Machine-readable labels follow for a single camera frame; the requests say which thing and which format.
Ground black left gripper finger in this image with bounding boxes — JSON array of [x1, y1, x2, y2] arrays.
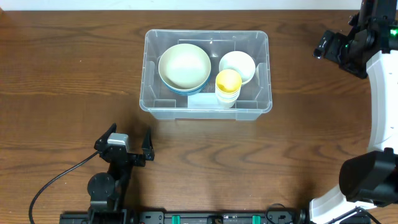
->
[[94, 123, 117, 152], [141, 128, 155, 161]]

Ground dark blue bowl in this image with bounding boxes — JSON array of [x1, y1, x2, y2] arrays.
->
[[166, 84, 205, 96], [160, 76, 210, 96]]

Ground white small bowl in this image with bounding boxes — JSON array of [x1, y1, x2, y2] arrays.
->
[[218, 51, 256, 85]]

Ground cream plastic cup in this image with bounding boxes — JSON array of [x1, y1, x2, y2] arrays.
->
[[217, 100, 236, 109]]

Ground cream large bowl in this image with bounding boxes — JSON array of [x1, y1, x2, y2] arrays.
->
[[158, 44, 211, 90]]

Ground yellow plastic cup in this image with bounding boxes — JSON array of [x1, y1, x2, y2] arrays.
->
[[215, 69, 243, 93]]

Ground orange-yellow plastic cup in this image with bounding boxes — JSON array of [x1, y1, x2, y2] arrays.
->
[[216, 95, 238, 103]]

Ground light blue plastic cup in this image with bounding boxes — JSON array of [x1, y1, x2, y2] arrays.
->
[[216, 93, 239, 98]]

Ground pink plastic cup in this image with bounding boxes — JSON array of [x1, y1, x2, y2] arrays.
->
[[215, 88, 241, 95]]

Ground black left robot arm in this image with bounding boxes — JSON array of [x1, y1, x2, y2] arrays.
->
[[87, 123, 155, 223]]

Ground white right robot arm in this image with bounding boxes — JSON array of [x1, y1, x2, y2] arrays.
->
[[308, 0, 397, 223]]

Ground white label in bin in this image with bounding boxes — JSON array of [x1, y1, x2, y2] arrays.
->
[[187, 93, 220, 110]]

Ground clear plastic storage bin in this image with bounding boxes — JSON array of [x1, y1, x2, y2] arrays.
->
[[139, 29, 272, 121]]

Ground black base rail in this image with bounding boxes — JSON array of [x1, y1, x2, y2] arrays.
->
[[59, 208, 310, 224]]

